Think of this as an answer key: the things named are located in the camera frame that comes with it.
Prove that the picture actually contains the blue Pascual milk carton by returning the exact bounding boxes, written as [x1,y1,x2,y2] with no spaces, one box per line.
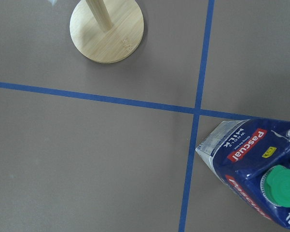
[196,119,290,229]

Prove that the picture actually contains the wooden mug tree stand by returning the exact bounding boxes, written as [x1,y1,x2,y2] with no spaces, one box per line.
[69,0,144,63]

